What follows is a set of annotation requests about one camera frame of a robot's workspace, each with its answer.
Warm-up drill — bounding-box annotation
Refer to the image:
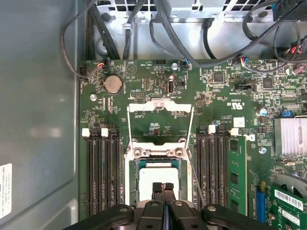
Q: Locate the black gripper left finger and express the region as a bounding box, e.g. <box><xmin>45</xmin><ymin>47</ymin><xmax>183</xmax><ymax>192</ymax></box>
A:
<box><xmin>63</xmin><ymin>182</ymin><xmax>166</xmax><ymax>230</ymax></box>

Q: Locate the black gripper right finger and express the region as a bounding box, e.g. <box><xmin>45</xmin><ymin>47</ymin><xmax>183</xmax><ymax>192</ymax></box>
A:
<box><xmin>163</xmin><ymin>182</ymin><xmax>275</xmax><ymax>230</ymax></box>

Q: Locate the silver CPU plate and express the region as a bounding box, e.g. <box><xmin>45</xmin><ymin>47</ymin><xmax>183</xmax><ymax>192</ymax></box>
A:
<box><xmin>134</xmin><ymin>159</ymin><xmax>187</xmax><ymax>207</ymax></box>

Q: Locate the metal socket cover frame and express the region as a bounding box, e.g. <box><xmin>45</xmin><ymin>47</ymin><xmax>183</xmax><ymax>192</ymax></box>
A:
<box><xmin>126</xmin><ymin>98</ymin><xmax>195</xmax><ymax>156</ymax></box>

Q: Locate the CPU socket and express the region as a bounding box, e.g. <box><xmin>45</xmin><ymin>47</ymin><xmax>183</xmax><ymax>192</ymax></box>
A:
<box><xmin>124</xmin><ymin>142</ymin><xmax>194</xmax><ymax>208</ymax></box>

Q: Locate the RAM slot black clip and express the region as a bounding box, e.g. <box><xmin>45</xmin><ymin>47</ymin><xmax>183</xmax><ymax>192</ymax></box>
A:
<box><xmin>217</xmin><ymin>124</ymin><xmax>230</xmax><ymax>211</ymax></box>
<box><xmin>90</xmin><ymin>128</ymin><xmax>104</xmax><ymax>216</ymax></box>
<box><xmin>196</xmin><ymin>124</ymin><xmax>207</xmax><ymax>209</ymax></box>
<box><xmin>109</xmin><ymin>128</ymin><xmax>123</xmax><ymax>207</ymax></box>

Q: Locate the blue expansion slot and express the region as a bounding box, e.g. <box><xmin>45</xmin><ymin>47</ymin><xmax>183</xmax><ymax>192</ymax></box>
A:
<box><xmin>255</xmin><ymin>181</ymin><xmax>266</xmax><ymax>224</ymax></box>

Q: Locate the RAM stick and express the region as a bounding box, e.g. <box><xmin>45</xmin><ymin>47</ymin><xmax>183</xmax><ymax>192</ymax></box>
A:
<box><xmin>228</xmin><ymin>135</ymin><xmax>248</xmax><ymax>216</ymax></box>

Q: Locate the graphics card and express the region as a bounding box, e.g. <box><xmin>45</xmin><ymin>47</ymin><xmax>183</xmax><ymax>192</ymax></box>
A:
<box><xmin>268</xmin><ymin>172</ymin><xmax>307</xmax><ymax>230</ymax></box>

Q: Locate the silver finned heatsink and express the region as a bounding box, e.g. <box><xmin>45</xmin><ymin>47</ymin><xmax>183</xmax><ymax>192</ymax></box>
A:
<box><xmin>274</xmin><ymin>116</ymin><xmax>307</xmax><ymax>157</ymax></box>

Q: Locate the round coin cell battery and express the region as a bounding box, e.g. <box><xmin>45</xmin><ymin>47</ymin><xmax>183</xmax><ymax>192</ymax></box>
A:
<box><xmin>102</xmin><ymin>74</ymin><xmax>123</xmax><ymax>95</ymax></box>

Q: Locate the white label sticker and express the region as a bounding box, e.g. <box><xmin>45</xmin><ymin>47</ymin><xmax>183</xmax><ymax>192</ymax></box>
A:
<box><xmin>0</xmin><ymin>162</ymin><xmax>13</xmax><ymax>219</ymax></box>

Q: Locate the green motherboard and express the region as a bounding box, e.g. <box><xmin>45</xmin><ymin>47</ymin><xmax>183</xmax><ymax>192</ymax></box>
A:
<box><xmin>78</xmin><ymin>58</ymin><xmax>307</xmax><ymax>230</ymax></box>

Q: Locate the black open PC case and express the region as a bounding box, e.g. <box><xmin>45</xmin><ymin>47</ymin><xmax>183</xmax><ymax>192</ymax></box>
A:
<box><xmin>0</xmin><ymin>0</ymin><xmax>307</xmax><ymax>230</ymax></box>

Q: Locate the silver metal drive cage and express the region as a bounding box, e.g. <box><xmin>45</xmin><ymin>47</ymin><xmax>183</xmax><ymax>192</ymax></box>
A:
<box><xmin>95</xmin><ymin>0</ymin><xmax>307</xmax><ymax>24</ymax></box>

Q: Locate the thin wire locking lever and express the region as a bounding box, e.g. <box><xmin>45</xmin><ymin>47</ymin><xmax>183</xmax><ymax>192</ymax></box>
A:
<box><xmin>186</xmin><ymin>148</ymin><xmax>206</xmax><ymax>207</ymax></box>

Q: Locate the thick black sleeved wire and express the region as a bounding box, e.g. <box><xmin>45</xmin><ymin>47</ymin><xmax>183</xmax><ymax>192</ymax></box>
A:
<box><xmin>87</xmin><ymin>7</ymin><xmax>121</xmax><ymax>61</ymax></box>

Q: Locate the long grey wire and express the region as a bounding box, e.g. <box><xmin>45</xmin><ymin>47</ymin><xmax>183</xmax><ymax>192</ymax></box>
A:
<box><xmin>153</xmin><ymin>0</ymin><xmax>307</xmax><ymax>69</ymax></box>

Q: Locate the thin black wire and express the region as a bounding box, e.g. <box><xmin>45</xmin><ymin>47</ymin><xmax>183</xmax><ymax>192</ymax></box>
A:
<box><xmin>60</xmin><ymin>0</ymin><xmax>101</xmax><ymax>80</ymax></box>

